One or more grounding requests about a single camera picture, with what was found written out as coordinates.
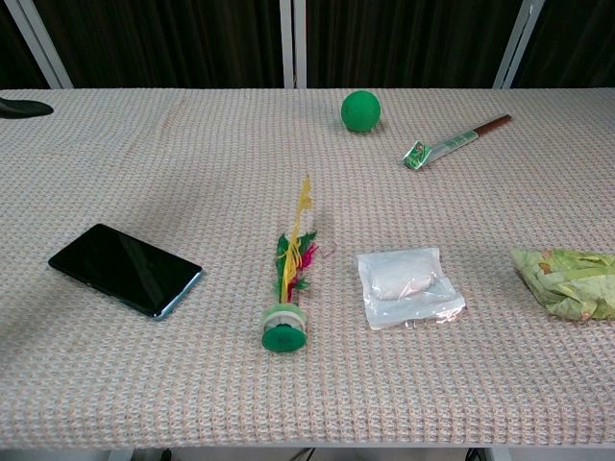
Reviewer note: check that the chopsticks in green wrapper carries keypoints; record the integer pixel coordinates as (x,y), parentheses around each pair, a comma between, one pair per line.
(447,143)

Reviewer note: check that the clear plastic packet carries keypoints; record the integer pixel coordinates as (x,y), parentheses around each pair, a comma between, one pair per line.
(406,288)

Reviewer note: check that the dark curtain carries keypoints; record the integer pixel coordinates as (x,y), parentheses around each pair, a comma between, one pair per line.
(168,38)

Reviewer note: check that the feather shuttlecock green base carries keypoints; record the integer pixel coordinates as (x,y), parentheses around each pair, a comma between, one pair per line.
(287,293)

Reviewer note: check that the green ball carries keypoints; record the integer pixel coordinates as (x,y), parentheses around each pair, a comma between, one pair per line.
(360,112)

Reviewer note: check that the upright white frame post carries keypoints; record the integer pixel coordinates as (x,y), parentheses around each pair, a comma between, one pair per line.
(300,43)
(286,43)

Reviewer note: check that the teal smartphone black screen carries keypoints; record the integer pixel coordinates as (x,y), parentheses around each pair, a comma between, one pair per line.
(120,266)

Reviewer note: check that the beige waffle tablecloth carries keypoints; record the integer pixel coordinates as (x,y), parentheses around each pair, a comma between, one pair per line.
(307,384)

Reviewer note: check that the slanted white frame post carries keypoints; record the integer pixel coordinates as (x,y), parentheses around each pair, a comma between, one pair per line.
(519,45)
(41,45)

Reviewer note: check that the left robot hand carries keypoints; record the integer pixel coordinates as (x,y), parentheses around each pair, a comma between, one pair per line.
(21,108)

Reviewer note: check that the crumpled green snack bag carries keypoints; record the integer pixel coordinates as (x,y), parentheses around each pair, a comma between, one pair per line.
(572,283)

